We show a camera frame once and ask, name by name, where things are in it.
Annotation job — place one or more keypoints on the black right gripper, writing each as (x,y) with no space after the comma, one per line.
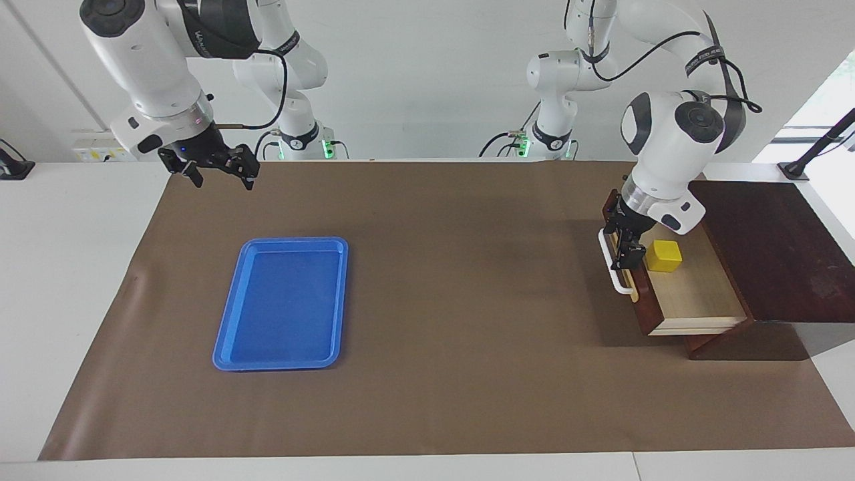
(204,150)

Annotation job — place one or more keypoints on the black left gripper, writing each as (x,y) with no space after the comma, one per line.
(628,224)

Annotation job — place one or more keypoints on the yellow block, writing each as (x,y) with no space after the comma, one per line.
(664,257)

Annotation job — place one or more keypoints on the dark wooden cabinet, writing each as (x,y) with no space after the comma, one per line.
(768,267)

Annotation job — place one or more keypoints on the blue plastic tray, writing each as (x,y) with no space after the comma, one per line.
(280,307)

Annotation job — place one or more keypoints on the brown table mat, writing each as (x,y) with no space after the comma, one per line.
(467,300)

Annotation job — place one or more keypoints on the white wall socket box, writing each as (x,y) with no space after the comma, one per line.
(100,148)

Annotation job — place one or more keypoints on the black clamp mount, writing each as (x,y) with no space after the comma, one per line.
(12,168)

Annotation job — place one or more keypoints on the black camera stand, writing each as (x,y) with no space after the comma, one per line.
(818,145)

